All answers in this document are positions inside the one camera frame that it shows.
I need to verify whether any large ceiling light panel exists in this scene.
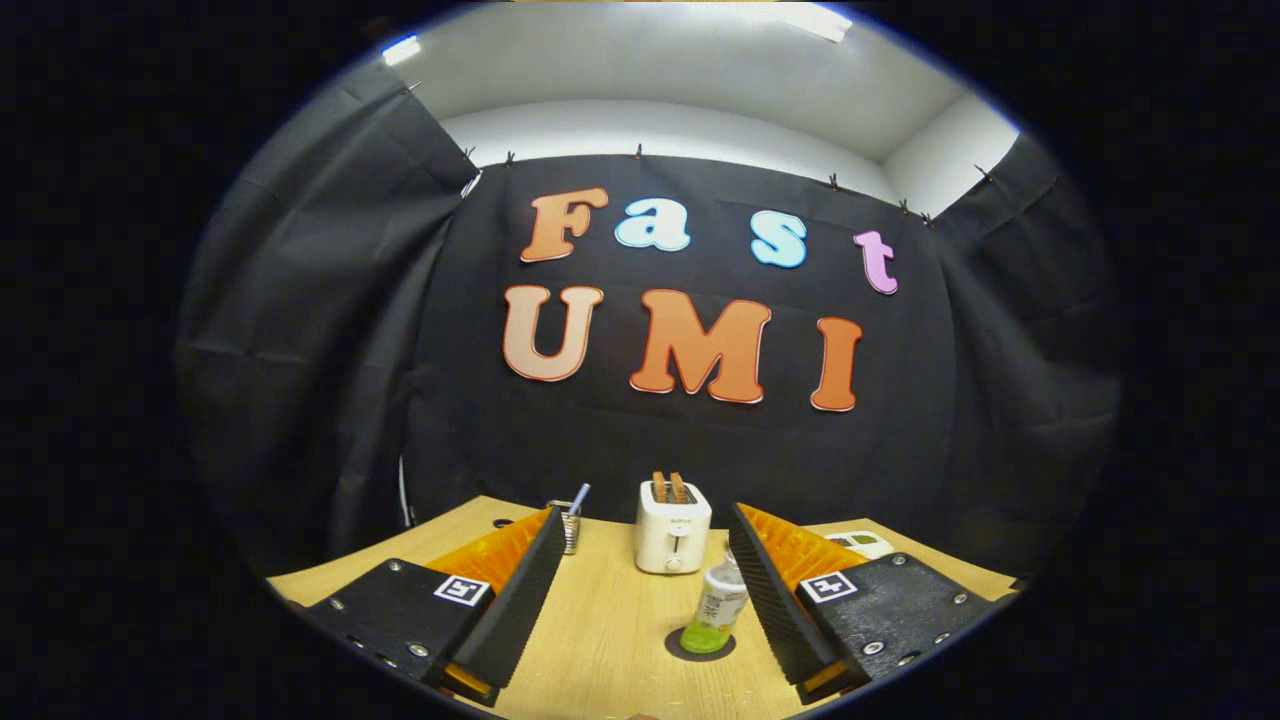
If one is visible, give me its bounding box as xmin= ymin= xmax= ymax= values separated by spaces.
xmin=770 ymin=2 xmax=854 ymax=43

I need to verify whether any white toaster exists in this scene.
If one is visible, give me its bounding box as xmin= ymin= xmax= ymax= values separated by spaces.
xmin=634 ymin=480 xmax=713 ymax=575

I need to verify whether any black backdrop cloth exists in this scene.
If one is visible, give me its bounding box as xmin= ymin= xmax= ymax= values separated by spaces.
xmin=175 ymin=60 xmax=1121 ymax=576

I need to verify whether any wooden table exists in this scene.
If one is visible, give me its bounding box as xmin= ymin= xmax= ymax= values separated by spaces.
xmin=265 ymin=495 xmax=1021 ymax=720

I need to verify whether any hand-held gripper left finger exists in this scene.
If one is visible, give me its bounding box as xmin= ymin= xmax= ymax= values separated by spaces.
xmin=298 ymin=505 xmax=568 ymax=708

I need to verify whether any clear juice bottle white label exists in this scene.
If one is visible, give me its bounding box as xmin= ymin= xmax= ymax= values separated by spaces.
xmin=679 ymin=548 xmax=750 ymax=655

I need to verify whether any metal mesh holder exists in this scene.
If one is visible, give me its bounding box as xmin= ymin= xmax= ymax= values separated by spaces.
xmin=547 ymin=500 xmax=583 ymax=555

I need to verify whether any dark brown round coaster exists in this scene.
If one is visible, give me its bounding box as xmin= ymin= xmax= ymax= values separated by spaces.
xmin=665 ymin=627 xmax=737 ymax=662

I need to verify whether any white divided dish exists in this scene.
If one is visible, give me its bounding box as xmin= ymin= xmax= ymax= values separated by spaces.
xmin=825 ymin=531 xmax=896 ymax=560

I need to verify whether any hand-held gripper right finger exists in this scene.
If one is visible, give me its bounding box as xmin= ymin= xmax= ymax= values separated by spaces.
xmin=727 ymin=502 xmax=1001 ymax=706

